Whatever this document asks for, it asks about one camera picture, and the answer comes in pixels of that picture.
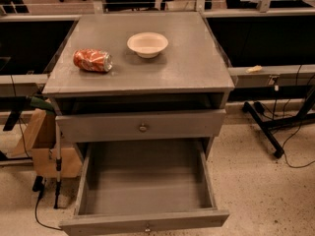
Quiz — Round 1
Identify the grey drawer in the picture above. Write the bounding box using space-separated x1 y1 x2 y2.
60 139 229 236
56 109 225 143

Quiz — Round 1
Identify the grey wooden drawer cabinet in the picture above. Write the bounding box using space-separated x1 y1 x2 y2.
43 12 234 153

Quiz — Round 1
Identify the grey top drawer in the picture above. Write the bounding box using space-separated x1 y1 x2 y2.
56 109 225 143

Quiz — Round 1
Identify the white paper bowl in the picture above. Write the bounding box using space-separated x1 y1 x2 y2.
127 32 168 58

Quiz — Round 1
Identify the crushed orange soda can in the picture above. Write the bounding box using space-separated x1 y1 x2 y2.
73 49 112 73

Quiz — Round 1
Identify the small yellow foam scrap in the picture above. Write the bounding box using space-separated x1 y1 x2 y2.
246 65 263 74

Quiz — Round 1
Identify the silver black tripod leg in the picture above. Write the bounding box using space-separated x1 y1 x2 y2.
54 124 62 209

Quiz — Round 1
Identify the brown cardboard box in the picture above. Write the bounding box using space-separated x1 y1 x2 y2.
13 109 82 178

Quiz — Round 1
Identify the black desk leg stand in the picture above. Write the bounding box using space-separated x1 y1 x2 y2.
242 86 315 158

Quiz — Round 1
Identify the green handled tool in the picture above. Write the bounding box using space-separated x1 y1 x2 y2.
27 96 54 112

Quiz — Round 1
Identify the black floor cable left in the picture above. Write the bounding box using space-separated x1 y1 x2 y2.
33 180 63 232

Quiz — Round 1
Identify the black floor cable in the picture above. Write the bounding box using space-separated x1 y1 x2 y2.
280 72 315 169
33 180 63 232

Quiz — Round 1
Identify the black floor cable right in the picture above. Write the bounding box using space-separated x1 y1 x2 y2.
280 72 315 169

